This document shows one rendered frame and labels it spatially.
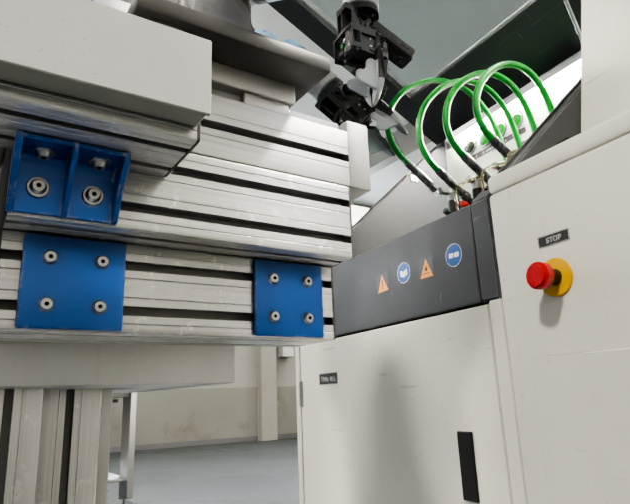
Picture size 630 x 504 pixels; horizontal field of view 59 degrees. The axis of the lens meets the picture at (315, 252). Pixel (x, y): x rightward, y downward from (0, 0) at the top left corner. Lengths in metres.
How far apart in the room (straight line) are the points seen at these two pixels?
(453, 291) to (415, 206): 0.79
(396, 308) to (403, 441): 0.24
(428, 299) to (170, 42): 0.65
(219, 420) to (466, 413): 8.99
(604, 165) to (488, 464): 0.45
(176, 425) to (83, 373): 8.92
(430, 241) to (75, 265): 0.62
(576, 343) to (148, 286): 0.52
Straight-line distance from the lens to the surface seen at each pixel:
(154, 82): 0.46
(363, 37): 1.18
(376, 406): 1.11
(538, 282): 0.76
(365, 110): 1.28
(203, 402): 9.70
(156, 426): 9.45
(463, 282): 0.92
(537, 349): 0.81
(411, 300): 1.02
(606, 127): 0.79
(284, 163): 0.63
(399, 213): 1.65
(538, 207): 0.83
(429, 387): 0.98
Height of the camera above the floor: 0.66
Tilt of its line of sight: 15 degrees up
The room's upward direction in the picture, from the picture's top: 2 degrees counter-clockwise
